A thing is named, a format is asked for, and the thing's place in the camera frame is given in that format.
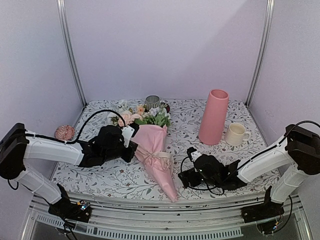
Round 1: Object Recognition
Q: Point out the cream printed ribbon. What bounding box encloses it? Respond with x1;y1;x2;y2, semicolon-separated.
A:
135;146;174;173

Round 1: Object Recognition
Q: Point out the floral patterned table mat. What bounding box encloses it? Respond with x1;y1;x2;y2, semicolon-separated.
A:
51;99;280;202

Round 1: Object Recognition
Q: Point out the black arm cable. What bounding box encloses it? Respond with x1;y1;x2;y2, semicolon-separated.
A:
34;109;121;146
178;156;226;196

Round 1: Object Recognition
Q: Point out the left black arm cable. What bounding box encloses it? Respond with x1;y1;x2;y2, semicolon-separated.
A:
34;109;121;146

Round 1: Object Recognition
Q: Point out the cream ceramic mug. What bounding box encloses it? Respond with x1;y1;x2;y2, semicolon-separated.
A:
224;122;251;147

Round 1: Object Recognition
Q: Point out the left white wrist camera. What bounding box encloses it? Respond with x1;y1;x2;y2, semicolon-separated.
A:
122;122;140;148

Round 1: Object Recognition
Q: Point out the striped grey ceramic cup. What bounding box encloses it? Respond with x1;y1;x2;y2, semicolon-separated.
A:
144;95;161;112

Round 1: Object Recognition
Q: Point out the aluminium frame post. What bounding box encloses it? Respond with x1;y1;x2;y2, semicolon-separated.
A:
56;0;87;108
245;0;275;109

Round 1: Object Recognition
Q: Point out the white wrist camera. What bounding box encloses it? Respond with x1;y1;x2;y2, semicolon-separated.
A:
186;147;202;163
122;122;140;148

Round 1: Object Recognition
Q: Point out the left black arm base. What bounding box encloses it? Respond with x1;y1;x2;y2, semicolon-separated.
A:
48;184;92;223

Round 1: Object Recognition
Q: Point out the tall pink vase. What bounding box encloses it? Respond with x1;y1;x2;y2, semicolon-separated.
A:
198;89;229;146

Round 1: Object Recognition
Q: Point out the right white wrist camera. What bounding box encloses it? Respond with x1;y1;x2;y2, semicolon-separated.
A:
186;147;202;163

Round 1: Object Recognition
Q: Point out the left aluminium frame post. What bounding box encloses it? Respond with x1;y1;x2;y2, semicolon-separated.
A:
56;0;87;108

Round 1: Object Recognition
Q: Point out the pink flower bouquet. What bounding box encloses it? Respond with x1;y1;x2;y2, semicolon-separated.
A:
108;100;178;202

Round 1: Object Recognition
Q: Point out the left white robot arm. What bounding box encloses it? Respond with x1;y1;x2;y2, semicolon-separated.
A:
0;123;139;217

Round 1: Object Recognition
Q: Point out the pink patterned ball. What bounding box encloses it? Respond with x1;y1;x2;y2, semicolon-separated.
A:
54;125;75;141

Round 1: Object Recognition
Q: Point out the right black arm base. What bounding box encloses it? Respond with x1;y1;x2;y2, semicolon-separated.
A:
240;186;285;235

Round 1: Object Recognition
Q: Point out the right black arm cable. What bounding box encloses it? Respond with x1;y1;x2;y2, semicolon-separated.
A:
178;156;226;196

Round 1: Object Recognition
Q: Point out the right aluminium frame post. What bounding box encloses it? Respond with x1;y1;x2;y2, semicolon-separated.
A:
245;0;275;109

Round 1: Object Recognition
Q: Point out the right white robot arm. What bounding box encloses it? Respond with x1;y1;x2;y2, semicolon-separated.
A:
178;122;320;218

